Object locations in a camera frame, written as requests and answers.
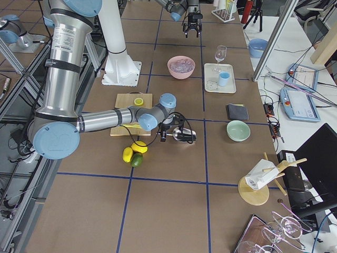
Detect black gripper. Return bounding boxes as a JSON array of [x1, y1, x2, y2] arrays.
[[160, 113, 185, 142], [183, 13, 203, 38]]

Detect metal ice scoop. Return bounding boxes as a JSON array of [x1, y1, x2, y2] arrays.
[[167, 127, 196, 142]]

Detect pink bowl of ice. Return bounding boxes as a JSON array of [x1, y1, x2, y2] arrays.
[[167, 56, 195, 80]]

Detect blue plastic cup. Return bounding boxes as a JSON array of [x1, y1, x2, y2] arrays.
[[218, 71, 230, 87]]

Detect yellow plastic knife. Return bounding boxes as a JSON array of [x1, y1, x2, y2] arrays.
[[120, 124, 142, 129]]

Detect yellow lemon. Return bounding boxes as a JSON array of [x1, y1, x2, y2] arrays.
[[131, 141, 148, 153], [122, 147, 133, 163]]

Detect green lime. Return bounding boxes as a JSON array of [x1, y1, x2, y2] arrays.
[[130, 153, 143, 168]]

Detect clear wine glass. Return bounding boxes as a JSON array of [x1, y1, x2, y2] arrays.
[[213, 45, 227, 72]]

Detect lemon half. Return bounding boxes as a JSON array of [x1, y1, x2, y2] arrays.
[[134, 98, 144, 106]]

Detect cream serving tray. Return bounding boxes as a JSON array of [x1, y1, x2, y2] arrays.
[[204, 63, 236, 94]]

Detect wooden cutting board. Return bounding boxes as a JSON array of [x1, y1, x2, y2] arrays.
[[110, 93, 153, 137]]

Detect blue bowl with fork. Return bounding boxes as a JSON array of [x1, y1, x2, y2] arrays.
[[249, 38, 268, 59]]

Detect black tripod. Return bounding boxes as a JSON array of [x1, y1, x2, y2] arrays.
[[243, 0, 263, 32]]

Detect green ceramic bowl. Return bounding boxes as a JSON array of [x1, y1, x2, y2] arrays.
[[226, 120, 251, 142]]

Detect grey folded cloth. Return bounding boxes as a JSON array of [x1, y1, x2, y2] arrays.
[[226, 104, 249, 120]]

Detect wooden stand with base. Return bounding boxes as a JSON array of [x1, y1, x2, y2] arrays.
[[238, 153, 307, 206]]

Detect far blue teach pendant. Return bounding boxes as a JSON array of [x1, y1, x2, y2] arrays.
[[285, 64, 319, 92]]

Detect blue teach pendant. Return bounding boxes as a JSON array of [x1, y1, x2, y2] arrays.
[[285, 64, 319, 92], [280, 88, 321, 122]]

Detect near blue teach pendant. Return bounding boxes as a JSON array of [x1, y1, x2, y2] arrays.
[[280, 88, 321, 122]]

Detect black monitor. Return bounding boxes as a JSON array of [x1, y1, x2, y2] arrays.
[[284, 123, 336, 218]]

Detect white wire cup rack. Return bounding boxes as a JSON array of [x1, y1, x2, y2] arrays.
[[211, 0, 237, 23]]

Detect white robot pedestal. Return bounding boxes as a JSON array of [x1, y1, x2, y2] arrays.
[[98, 0, 142, 87]]

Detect aluminium frame post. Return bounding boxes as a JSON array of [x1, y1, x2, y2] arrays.
[[252, 0, 299, 82]]

